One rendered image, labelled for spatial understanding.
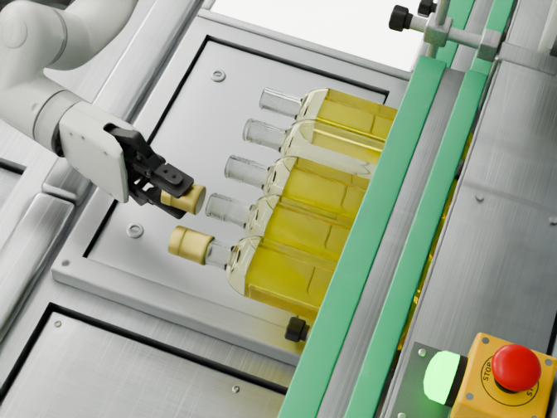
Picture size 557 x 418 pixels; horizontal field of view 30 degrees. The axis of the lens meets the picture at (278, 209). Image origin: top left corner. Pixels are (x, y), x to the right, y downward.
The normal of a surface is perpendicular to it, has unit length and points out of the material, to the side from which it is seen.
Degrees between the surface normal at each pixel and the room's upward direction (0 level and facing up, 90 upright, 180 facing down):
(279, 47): 90
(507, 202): 90
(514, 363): 88
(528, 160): 90
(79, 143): 73
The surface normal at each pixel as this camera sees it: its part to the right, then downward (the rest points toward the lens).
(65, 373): 0.06, -0.55
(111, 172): -0.59, 0.65
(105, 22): -0.30, 0.30
